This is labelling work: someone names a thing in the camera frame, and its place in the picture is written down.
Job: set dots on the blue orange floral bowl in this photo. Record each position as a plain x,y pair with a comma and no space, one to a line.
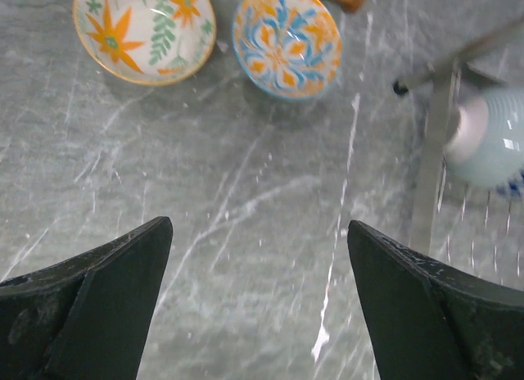
288,48

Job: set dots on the steel dish rack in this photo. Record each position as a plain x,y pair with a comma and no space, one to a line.
468,201

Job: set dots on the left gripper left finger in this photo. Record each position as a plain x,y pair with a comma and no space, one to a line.
87,317

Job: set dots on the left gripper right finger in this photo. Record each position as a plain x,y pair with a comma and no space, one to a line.
429,320

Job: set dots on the orange leaf pattern bowl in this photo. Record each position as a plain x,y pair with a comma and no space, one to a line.
147,42

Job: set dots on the teal dotted grey bowl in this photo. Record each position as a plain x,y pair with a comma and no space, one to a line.
486,148

